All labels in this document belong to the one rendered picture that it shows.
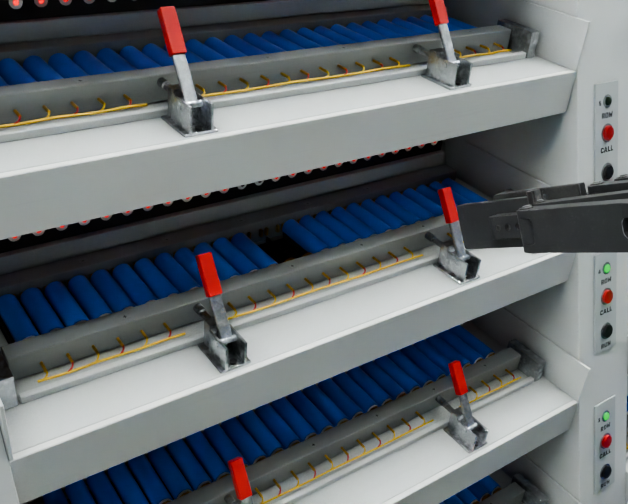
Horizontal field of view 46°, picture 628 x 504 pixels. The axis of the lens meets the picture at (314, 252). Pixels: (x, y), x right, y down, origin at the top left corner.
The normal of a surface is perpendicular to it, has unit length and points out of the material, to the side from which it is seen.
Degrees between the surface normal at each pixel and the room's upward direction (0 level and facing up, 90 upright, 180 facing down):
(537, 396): 19
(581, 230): 91
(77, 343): 109
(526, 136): 90
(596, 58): 90
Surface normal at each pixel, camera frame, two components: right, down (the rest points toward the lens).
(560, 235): -0.87, 0.25
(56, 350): 0.57, 0.47
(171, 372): 0.08, -0.85
